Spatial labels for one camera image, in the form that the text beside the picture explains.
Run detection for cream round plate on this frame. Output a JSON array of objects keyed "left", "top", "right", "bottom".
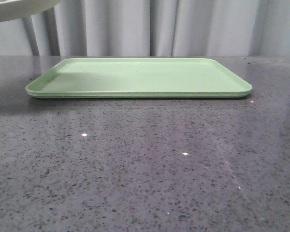
[{"left": 0, "top": 0, "right": 60, "bottom": 22}]

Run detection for green rectangular tray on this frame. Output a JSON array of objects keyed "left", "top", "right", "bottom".
[{"left": 26, "top": 58, "right": 252, "bottom": 98}]

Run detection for grey curtain backdrop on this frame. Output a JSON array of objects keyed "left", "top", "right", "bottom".
[{"left": 0, "top": 0, "right": 290, "bottom": 57}]

